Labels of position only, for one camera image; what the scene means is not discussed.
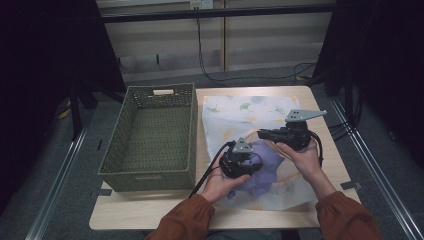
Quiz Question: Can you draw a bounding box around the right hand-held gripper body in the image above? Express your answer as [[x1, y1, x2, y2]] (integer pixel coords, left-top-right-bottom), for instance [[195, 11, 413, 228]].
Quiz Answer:
[[284, 109, 328, 151]]

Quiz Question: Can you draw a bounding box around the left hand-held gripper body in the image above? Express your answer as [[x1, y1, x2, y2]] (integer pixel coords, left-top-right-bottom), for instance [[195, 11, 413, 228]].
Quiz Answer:
[[218, 137, 255, 179]]

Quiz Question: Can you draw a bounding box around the purple garment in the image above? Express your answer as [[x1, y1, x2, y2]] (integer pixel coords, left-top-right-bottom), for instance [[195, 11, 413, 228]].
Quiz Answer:
[[227, 139, 286, 201]]

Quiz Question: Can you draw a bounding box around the leaf print mesh laundry bag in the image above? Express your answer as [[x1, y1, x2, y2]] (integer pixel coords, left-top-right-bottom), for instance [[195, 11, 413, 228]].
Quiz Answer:
[[201, 95, 318, 212]]

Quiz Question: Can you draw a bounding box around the green woven basket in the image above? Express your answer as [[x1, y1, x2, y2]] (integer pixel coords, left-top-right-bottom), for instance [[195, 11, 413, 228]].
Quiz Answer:
[[97, 82, 199, 193]]

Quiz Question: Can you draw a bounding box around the person's left hand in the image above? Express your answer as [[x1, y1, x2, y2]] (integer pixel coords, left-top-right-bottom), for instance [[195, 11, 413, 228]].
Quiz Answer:
[[200, 155, 253, 205]]

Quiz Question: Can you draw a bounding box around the person's right hand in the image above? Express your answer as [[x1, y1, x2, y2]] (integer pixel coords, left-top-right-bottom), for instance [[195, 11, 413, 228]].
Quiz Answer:
[[275, 139, 323, 183]]

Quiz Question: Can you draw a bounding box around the grey tape mark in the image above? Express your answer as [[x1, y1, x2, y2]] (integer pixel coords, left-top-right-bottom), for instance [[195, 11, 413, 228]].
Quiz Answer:
[[339, 180, 364, 192], [89, 188, 114, 199]]

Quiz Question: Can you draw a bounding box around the dark curtain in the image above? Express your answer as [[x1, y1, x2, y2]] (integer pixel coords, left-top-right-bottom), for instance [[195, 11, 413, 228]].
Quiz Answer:
[[0, 0, 127, 216], [311, 0, 424, 169]]

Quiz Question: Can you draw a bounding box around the black horizontal bar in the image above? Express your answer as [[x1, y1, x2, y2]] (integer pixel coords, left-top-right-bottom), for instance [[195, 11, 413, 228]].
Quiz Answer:
[[99, 3, 336, 24]]

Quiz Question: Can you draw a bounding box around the black metal stand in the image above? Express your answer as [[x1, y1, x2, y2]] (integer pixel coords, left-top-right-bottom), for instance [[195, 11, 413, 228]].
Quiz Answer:
[[67, 75, 125, 142]]

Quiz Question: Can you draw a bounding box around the right hand-held gripper black cable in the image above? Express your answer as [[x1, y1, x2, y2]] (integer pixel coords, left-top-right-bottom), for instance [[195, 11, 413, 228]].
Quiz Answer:
[[309, 130, 325, 168]]

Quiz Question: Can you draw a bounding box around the hand-held gripper black cable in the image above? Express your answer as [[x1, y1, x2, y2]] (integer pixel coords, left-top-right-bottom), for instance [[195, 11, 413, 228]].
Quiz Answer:
[[309, 130, 325, 168], [188, 140, 236, 199]]

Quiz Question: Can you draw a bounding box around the left hand-held gripper black cable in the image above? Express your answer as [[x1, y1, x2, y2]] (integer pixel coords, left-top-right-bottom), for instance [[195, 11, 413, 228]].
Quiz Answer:
[[188, 140, 236, 199]]

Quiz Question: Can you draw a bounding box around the bundle of black cables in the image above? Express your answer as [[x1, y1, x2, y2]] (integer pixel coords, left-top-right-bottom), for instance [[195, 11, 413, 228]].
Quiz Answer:
[[327, 93, 364, 142]]

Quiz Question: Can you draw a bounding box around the metal floor rail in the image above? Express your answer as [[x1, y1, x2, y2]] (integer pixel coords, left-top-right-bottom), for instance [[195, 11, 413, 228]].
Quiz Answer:
[[24, 126, 90, 240], [329, 97, 424, 240]]

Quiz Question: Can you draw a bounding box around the long black floor cable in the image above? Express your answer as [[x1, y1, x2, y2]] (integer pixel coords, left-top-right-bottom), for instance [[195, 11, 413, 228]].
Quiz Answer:
[[195, 17, 318, 88]]

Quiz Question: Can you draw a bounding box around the white wall socket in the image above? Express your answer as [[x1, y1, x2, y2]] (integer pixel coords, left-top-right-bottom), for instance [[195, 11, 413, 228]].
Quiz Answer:
[[189, 0, 215, 11]]

